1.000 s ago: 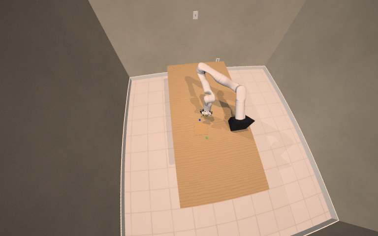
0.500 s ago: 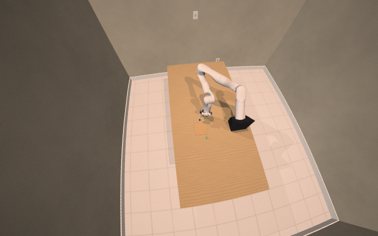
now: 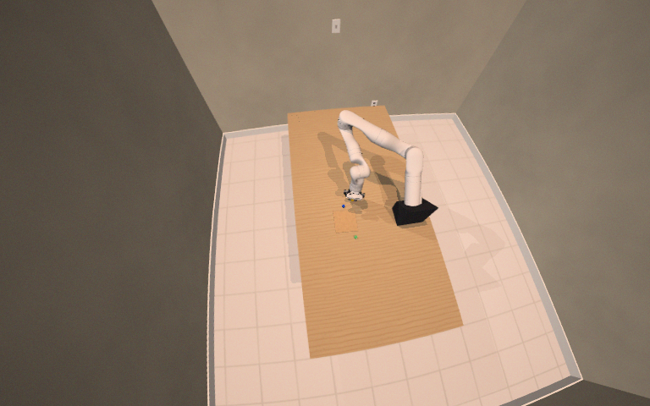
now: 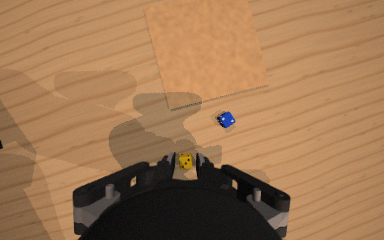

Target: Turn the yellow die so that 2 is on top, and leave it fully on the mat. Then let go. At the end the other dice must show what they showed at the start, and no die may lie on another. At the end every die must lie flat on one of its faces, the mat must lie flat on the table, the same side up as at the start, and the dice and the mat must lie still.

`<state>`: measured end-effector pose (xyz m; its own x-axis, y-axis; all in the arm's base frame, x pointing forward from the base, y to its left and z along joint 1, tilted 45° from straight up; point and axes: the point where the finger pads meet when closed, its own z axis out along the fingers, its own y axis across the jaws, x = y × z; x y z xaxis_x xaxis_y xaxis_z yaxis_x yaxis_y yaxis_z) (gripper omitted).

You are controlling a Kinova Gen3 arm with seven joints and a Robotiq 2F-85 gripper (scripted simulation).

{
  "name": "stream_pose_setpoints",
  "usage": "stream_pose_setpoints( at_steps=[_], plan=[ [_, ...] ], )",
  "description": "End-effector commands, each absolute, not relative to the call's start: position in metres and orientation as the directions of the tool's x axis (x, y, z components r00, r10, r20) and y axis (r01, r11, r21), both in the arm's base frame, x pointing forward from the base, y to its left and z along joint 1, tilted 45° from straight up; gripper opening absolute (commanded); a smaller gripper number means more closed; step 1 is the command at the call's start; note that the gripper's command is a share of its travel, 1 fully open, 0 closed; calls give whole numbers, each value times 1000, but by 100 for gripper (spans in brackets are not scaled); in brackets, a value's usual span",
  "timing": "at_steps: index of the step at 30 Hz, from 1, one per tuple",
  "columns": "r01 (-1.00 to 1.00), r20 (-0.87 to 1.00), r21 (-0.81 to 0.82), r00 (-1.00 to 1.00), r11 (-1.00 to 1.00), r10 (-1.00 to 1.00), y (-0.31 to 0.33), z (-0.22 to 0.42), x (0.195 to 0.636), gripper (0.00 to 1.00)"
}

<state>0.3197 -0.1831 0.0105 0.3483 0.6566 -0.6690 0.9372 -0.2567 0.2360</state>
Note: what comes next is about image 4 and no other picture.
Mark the tan square mat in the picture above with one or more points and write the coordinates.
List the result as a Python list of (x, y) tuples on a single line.
[(205, 49)]

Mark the blue die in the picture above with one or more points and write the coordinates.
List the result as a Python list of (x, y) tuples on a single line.
[(226, 119)]

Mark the yellow die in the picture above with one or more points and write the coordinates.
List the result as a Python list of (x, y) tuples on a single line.
[(185, 161)]

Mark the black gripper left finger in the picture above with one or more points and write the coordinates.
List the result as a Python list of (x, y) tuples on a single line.
[(91, 199)]

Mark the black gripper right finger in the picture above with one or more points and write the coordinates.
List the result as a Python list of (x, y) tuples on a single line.
[(271, 202)]

